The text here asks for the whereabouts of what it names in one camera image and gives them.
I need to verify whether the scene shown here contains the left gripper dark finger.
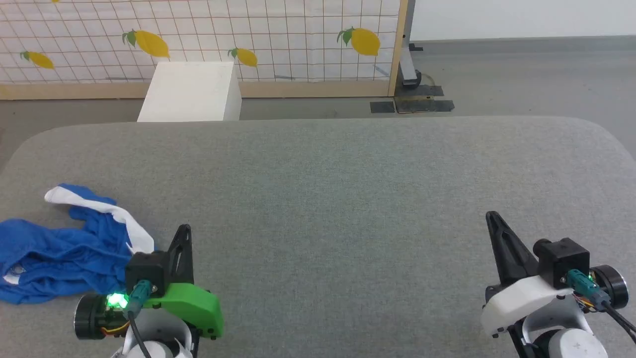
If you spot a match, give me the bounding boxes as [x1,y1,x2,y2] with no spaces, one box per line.
[166,224,195,285]

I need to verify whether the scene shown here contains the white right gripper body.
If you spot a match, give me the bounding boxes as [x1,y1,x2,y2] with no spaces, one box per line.
[481,274,580,338]

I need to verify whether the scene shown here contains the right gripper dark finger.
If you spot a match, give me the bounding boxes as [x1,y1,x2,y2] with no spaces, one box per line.
[485,211,540,287]

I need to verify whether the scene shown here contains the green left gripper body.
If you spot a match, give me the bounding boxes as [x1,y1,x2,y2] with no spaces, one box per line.
[143,282,225,340]

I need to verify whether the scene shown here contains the blue shorts with white stripe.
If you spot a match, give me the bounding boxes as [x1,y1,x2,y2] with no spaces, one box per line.
[0,184,155,305]

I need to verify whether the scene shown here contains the white rectangular box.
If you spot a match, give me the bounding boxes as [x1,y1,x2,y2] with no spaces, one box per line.
[137,61,243,123]

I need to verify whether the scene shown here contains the large black floor mat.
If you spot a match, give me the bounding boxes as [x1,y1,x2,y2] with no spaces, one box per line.
[395,85,455,114]

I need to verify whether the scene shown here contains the grey metal stand leg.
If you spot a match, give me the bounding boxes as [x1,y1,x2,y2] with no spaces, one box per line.
[397,0,423,90]

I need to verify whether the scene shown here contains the lemon print partition panel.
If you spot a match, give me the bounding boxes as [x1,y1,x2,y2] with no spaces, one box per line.
[0,0,409,100]

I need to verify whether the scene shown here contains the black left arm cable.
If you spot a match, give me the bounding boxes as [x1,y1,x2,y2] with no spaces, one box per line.
[123,280,154,358]

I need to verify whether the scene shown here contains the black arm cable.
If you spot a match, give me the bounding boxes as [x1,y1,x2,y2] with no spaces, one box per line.
[566,270,636,345]
[123,280,154,358]

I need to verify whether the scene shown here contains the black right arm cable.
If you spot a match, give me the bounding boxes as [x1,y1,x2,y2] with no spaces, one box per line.
[566,270,636,345]

